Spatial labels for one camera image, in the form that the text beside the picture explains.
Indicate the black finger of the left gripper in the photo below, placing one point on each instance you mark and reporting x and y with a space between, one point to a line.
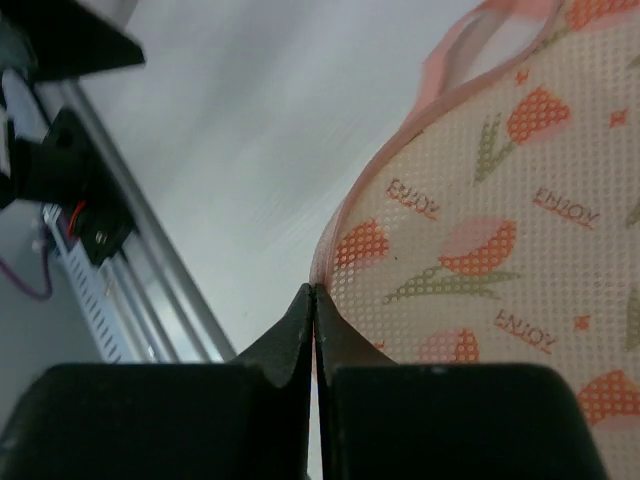
50 41

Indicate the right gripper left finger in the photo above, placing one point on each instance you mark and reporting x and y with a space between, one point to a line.
247 418

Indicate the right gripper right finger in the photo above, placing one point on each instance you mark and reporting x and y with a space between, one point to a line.
384 420

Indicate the tulip print mesh laundry bag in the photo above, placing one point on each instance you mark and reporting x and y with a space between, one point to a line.
501 222

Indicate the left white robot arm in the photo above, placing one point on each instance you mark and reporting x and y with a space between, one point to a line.
15 100

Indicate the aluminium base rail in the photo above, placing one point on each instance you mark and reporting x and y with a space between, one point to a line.
181 325

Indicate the white slotted cable duct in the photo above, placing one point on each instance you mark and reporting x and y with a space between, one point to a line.
89 289

